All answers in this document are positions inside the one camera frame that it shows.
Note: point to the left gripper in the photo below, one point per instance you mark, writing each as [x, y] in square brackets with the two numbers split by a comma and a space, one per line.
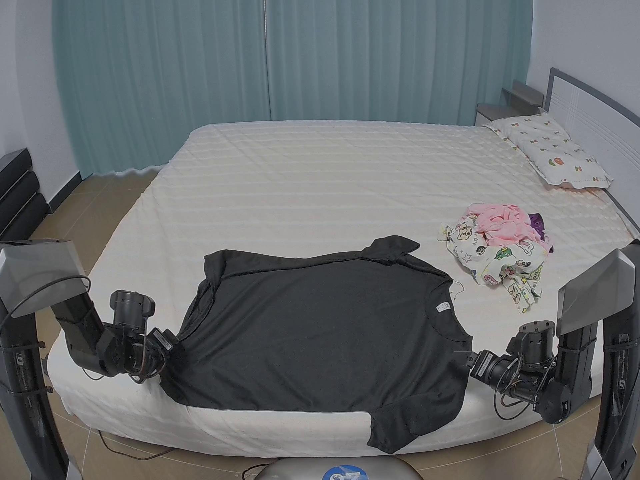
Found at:
[150, 353]

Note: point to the black chest of drawers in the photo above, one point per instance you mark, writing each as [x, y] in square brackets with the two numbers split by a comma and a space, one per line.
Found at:
[20, 198]

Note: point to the white printed pillow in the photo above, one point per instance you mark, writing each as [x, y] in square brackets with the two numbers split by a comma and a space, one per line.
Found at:
[555, 153]

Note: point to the black T-shirt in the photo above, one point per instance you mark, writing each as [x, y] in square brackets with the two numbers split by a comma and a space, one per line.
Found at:
[325, 333]

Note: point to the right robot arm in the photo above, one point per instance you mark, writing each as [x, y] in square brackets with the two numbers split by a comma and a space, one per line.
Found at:
[575, 363]

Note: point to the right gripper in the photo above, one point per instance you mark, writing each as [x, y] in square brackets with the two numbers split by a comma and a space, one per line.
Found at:
[492, 370]

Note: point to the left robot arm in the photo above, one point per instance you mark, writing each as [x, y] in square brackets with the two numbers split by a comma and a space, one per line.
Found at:
[85, 333]

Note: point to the grey bedside table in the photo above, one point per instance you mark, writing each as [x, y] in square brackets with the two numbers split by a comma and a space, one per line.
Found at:
[505, 108]

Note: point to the blue-green curtain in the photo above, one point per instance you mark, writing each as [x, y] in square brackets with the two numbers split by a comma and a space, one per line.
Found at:
[165, 68]
[400, 43]

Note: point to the bed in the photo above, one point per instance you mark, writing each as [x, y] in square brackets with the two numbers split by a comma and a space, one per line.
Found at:
[325, 183]

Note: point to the pile of clothes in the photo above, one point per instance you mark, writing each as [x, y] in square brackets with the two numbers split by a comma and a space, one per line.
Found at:
[500, 248]

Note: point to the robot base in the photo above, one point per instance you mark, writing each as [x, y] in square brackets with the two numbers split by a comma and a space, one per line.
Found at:
[340, 468]

